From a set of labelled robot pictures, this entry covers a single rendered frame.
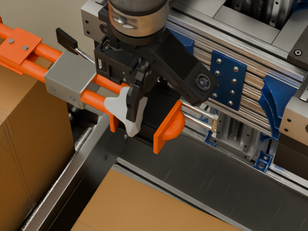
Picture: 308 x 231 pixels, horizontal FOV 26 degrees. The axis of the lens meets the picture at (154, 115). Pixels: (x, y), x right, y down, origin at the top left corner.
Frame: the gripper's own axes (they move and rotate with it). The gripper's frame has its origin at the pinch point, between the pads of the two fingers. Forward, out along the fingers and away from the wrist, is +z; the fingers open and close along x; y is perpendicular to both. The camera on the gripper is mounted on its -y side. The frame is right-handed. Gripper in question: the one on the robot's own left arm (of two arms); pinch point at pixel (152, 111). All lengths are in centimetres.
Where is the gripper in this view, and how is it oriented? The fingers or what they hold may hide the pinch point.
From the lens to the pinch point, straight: 100.8
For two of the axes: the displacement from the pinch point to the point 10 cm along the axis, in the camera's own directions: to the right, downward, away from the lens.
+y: -8.5, -4.4, 2.9
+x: -5.2, 7.1, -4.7
